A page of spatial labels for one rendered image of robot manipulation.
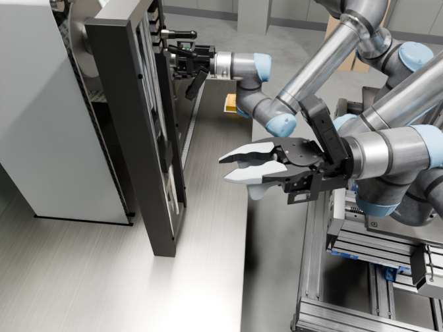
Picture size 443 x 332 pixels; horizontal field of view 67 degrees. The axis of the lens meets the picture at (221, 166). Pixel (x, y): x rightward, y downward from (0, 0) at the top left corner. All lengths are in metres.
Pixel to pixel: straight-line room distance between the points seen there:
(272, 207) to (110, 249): 1.31
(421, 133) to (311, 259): 1.08
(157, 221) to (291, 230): 1.33
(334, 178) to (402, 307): 1.14
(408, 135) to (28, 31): 0.59
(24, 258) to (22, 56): 0.48
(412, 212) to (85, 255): 0.84
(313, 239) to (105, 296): 1.09
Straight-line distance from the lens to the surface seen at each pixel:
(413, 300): 1.70
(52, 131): 0.70
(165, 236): 0.73
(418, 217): 1.05
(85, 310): 0.80
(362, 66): 3.32
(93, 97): 0.84
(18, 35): 0.60
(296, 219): 1.99
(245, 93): 0.99
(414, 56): 1.34
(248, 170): 0.49
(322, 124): 0.48
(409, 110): 0.73
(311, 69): 0.94
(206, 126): 1.09
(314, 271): 1.58
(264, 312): 1.71
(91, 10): 0.67
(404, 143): 0.59
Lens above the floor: 1.61
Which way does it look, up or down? 47 degrees down
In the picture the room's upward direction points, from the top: straight up
